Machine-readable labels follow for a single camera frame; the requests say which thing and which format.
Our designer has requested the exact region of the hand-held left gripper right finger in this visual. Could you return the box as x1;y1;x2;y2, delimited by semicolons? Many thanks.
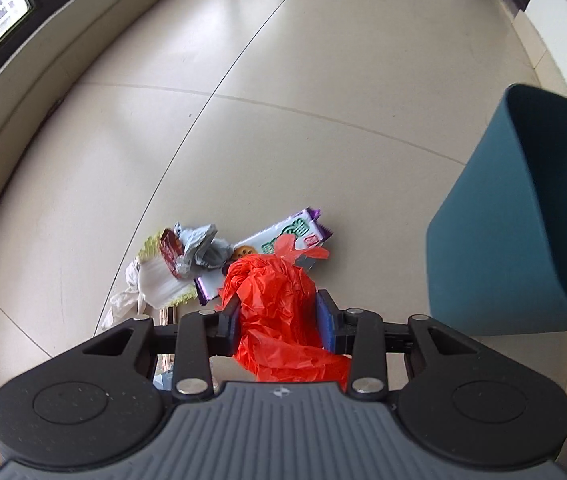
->
316;289;470;402

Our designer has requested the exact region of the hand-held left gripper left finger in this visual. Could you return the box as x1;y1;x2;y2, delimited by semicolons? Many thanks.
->
82;297;242;402

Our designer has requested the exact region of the red plastic bag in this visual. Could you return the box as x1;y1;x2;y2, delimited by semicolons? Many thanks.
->
218;234;353;390

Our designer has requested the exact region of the grey wrapper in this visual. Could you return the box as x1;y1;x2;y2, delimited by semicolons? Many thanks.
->
173;221;235;270

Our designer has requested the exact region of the white purple snack wrapper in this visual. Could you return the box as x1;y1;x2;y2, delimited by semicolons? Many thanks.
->
194;207;334;307

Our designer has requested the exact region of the teal plastic trash bin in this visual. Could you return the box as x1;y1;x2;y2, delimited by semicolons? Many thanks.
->
426;83;567;336

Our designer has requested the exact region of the white paper yellow fringed edge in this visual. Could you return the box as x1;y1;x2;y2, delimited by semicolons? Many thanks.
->
137;232;198;312

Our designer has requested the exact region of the red brown small packet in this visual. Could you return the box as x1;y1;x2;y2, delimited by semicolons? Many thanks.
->
159;228;184;280

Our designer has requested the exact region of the white crumpled tissue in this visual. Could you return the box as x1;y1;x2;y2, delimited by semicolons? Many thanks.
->
100;259;147;332

